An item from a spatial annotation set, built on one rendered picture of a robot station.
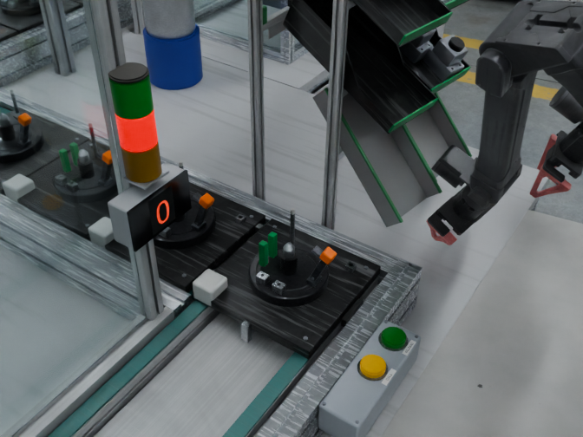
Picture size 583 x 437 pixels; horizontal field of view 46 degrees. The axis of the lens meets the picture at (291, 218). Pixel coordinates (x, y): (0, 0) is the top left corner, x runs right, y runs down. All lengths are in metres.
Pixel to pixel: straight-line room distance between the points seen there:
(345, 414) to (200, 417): 0.22
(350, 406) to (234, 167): 0.79
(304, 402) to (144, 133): 0.46
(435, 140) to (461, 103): 2.31
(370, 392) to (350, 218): 0.55
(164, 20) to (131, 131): 1.04
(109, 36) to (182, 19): 1.06
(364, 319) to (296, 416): 0.23
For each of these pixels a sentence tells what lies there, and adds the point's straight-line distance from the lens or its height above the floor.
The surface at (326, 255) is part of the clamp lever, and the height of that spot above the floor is 1.07.
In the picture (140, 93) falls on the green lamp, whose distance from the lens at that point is 0.89.
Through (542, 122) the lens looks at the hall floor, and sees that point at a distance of 3.74.
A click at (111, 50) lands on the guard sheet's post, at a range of 0.89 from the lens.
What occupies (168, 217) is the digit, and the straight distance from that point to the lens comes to 1.01.
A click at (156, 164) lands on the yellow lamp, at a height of 1.28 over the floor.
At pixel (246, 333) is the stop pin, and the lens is 1.15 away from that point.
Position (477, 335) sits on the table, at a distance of 1.32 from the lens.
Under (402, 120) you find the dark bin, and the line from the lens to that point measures 1.20.
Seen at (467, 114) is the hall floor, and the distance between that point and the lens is 3.70.
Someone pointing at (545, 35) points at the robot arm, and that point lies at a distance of 0.85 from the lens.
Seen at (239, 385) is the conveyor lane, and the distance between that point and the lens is 1.13.
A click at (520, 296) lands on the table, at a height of 0.86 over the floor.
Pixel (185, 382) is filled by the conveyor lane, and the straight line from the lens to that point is 1.14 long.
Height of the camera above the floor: 1.82
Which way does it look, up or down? 39 degrees down
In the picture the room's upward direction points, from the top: 1 degrees clockwise
